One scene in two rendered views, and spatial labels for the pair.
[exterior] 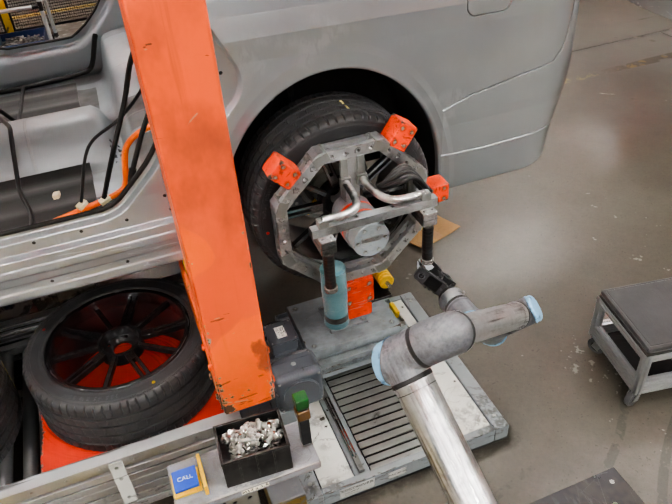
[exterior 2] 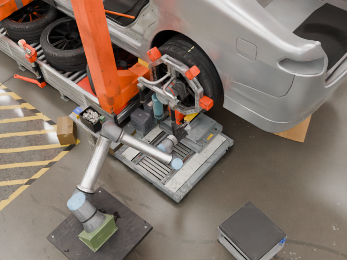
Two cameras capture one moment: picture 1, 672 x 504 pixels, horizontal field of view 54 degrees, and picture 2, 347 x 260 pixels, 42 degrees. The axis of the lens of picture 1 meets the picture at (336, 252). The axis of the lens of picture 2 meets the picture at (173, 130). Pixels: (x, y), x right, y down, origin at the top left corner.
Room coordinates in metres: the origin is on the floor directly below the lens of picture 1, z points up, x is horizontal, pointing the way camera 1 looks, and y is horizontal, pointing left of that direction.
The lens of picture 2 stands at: (0.65, -2.36, 3.57)
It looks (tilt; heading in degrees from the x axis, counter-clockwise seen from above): 52 degrees down; 63
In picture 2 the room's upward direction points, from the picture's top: 5 degrees counter-clockwise
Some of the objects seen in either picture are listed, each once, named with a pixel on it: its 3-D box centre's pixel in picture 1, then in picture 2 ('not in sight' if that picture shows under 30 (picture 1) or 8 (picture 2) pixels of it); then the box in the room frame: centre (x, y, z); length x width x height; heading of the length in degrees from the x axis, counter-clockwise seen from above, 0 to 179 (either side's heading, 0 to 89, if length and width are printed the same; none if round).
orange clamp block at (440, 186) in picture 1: (432, 189); (205, 102); (1.98, -0.36, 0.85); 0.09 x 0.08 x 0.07; 109
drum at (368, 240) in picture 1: (359, 223); (170, 91); (1.80, -0.08, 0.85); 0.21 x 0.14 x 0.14; 19
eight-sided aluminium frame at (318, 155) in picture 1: (351, 212); (175, 85); (1.87, -0.06, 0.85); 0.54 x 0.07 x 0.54; 109
